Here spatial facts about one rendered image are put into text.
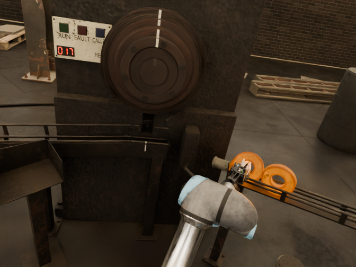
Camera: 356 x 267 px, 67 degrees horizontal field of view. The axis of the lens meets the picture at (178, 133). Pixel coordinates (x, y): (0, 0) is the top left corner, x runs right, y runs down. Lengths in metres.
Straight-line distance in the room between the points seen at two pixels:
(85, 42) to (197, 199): 0.91
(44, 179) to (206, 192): 0.78
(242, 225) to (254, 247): 1.14
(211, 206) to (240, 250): 1.14
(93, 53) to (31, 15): 2.72
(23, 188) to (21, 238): 0.66
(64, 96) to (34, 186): 0.46
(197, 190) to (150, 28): 0.67
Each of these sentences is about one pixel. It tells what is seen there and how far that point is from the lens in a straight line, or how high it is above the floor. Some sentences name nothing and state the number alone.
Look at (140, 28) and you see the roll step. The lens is 1.18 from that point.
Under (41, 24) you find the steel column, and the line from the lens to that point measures 4.05.
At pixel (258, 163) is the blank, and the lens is 1.38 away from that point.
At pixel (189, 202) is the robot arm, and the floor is 0.87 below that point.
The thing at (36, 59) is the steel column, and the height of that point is 0.27.
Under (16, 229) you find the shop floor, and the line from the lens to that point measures 2.01.
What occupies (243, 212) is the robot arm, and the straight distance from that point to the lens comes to 0.86.
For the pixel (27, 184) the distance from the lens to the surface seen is 1.36.
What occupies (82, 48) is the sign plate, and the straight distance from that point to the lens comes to 1.40.
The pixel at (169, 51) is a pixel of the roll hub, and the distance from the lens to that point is 1.14.
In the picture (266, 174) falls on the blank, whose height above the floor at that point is 0.73.
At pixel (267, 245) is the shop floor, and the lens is 2.08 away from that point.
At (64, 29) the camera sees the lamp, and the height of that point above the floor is 1.19.
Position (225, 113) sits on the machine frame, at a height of 0.87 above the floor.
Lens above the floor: 1.46
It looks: 29 degrees down
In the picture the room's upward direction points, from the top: 10 degrees clockwise
